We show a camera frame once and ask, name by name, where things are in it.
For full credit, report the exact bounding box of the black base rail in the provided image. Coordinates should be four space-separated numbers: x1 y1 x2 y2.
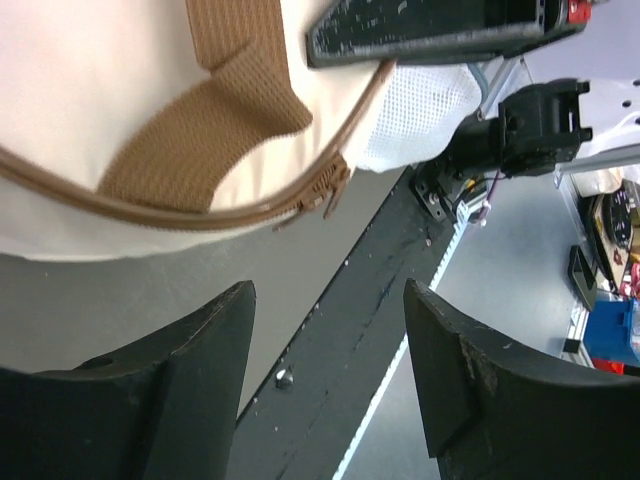
227 168 452 479

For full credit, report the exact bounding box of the cream bag with brown zipper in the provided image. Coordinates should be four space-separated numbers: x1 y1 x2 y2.
1 1 396 261

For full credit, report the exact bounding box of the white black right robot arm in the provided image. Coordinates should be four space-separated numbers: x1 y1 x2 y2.
306 1 593 214

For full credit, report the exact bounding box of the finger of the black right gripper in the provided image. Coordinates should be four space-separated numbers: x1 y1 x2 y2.
306 0 590 68

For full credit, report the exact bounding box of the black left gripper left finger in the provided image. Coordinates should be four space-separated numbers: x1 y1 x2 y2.
1 281 256 479

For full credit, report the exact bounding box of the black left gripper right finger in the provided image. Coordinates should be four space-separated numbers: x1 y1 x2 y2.
404 279 639 479

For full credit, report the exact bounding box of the blue storage box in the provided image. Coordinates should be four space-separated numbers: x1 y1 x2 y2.
583 300 639 367

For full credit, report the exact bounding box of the white mesh laundry bag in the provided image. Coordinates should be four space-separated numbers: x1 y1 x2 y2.
342 64 488 173

